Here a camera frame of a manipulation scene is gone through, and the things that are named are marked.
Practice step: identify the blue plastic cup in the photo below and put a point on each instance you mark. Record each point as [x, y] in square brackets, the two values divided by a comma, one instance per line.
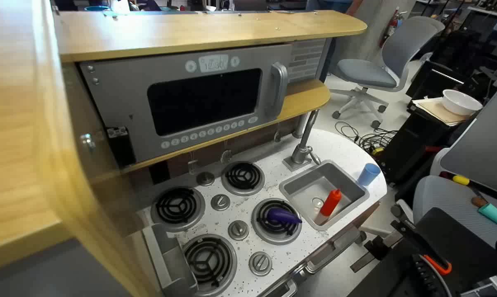
[368, 176]

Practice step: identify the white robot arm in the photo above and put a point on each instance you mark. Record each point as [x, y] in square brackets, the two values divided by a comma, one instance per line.
[446, 199]

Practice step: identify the grey toy sink basin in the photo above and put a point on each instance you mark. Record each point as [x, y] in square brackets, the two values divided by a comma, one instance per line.
[307, 191]

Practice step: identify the black coil toy burner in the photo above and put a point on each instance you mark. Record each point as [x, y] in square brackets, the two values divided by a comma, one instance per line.
[266, 229]
[176, 207]
[208, 262]
[242, 177]

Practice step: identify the grey stove knob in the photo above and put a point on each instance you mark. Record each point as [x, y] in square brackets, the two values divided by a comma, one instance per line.
[204, 179]
[219, 202]
[259, 263]
[237, 230]

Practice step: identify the grey support pole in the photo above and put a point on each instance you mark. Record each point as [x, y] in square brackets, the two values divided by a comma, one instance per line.
[305, 138]

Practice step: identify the purple toy eggplant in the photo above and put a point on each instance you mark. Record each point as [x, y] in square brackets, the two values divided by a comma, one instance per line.
[282, 217]

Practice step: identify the orange toy bottle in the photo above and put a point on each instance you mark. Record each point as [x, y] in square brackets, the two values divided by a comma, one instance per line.
[330, 202]

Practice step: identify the grey tile backsplash panel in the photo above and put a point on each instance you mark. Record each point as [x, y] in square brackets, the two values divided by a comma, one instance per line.
[307, 60]

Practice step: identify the grey toy microwave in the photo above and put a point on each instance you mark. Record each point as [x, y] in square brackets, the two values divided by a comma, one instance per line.
[120, 93]

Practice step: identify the wooden toy kitchen unit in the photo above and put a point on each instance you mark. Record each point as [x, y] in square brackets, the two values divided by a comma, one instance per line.
[148, 34]

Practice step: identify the black equipment cart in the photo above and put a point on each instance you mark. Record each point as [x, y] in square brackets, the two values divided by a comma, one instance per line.
[413, 149]

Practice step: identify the grey mesh office chair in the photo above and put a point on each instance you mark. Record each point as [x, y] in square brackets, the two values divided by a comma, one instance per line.
[401, 50]

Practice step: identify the beige board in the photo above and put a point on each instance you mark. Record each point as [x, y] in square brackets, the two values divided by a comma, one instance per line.
[429, 110]

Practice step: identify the white bowl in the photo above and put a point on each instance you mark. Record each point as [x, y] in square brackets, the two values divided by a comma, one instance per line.
[460, 102]

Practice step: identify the black monitor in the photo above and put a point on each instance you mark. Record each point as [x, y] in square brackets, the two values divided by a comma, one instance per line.
[480, 24]

